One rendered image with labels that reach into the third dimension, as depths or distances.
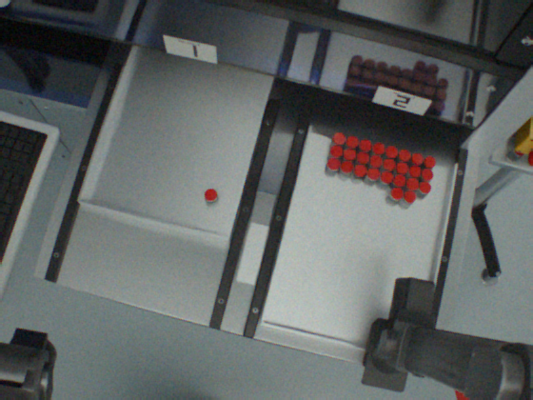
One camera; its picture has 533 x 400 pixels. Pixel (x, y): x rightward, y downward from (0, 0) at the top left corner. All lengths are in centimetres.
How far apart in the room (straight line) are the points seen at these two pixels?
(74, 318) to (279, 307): 105
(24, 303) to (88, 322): 21
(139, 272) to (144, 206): 11
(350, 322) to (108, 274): 40
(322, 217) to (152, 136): 32
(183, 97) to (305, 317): 43
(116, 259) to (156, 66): 35
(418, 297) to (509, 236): 130
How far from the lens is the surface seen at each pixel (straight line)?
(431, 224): 118
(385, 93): 106
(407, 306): 90
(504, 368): 47
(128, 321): 203
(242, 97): 120
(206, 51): 108
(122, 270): 114
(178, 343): 200
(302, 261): 113
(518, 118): 107
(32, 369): 65
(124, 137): 120
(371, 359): 101
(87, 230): 117
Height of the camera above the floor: 199
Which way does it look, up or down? 75 degrees down
